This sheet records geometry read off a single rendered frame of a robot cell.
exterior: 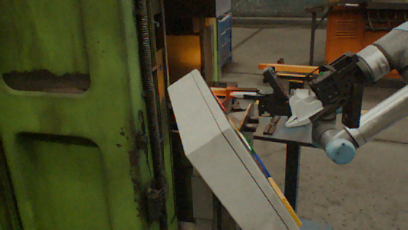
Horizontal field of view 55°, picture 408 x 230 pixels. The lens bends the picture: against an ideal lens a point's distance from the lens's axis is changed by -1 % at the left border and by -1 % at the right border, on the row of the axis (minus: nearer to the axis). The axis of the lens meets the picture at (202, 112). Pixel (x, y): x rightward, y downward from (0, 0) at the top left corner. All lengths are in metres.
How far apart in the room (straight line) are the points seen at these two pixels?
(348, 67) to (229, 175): 0.43
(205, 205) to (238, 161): 0.24
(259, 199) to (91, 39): 0.55
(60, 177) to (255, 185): 0.76
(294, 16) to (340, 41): 4.22
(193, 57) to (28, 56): 0.68
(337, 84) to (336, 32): 3.91
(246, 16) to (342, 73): 8.31
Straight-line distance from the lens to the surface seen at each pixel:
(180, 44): 1.60
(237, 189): 0.63
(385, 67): 0.95
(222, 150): 0.59
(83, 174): 1.21
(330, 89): 0.90
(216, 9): 1.17
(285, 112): 1.32
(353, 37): 4.80
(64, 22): 1.07
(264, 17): 9.09
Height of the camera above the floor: 1.43
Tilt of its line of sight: 21 degrees down
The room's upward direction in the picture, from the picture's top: 2 degrees counter-clockwise
